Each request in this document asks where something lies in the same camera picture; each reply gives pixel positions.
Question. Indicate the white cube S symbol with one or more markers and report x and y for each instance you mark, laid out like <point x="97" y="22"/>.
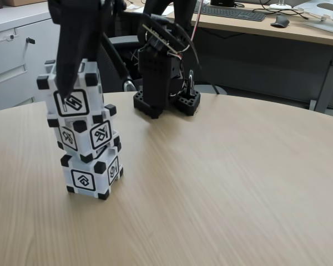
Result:
<point x="72" y="104"/>

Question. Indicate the white cube R symbol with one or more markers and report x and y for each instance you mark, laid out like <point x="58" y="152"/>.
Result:
<point x="98" y="135"/>

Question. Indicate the black office chair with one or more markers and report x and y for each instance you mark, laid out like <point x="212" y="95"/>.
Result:
<point x="113" y="55"/>

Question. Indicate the brown cardboard box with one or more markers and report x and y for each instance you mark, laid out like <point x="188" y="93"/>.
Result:
<point x="27" y="2"/>

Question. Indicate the black cabinet key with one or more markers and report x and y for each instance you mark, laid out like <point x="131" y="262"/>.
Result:
<point x="30" y="40"/>

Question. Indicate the white drawer cabinet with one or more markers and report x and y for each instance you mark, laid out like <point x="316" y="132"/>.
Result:
<point x="16" y="69"/>

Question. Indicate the white paper sheets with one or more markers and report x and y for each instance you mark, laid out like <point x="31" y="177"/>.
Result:
<point x="167" y="11"/>

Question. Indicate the silver table clamp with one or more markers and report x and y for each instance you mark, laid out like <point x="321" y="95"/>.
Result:
<point x="190" y="83"/>

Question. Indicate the white cube house symbol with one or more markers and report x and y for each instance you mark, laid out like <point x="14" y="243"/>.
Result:
<point x="83" y="180"/>

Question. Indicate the dark grey keyboard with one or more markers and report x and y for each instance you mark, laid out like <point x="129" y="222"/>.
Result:
<point x="233" y="13"/>

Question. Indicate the wooden office desk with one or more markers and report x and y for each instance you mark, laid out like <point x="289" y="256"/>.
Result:
<point x="266" y="55"/>

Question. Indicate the dark grey computer mouse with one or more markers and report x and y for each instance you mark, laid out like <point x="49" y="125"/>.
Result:
<point x="280" y="21"/>

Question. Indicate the white round stand base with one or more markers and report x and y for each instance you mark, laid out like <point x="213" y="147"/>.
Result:
<point x="280" y="6"/>

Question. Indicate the silver laptop stand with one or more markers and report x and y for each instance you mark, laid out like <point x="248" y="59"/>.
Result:
<point x="327" y="19"/>

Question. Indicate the small board camera module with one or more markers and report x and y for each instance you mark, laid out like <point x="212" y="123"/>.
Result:
<point x="159" y="37"/>

